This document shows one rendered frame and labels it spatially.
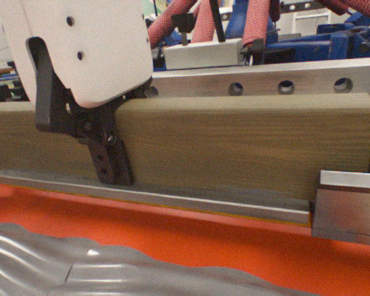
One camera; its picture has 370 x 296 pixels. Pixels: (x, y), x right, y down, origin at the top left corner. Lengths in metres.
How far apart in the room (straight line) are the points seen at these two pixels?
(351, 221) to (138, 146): 0.15
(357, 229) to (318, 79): 0.24
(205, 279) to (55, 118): 0.14
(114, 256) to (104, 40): 0.15
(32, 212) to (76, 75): 0.19
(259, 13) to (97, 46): 0.52
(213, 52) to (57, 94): 0.31
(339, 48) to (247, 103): 0.62
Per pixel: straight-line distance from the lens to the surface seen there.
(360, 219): 0.18
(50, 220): 0.29
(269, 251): 0.21
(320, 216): 0.18
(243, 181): 0.19
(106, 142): 0.20
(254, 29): 0.63
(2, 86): 0.49
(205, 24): 0.68
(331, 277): 0.20
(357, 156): 0.18
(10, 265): 0.26
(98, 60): 0.18
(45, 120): 0.17
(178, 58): 0.46
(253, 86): 0.39
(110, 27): 0.19
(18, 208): 0.34
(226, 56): 0.44
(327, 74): 0.38
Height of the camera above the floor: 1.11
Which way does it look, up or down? 26 degrees down
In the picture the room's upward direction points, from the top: 7 degrees counter-clockwise
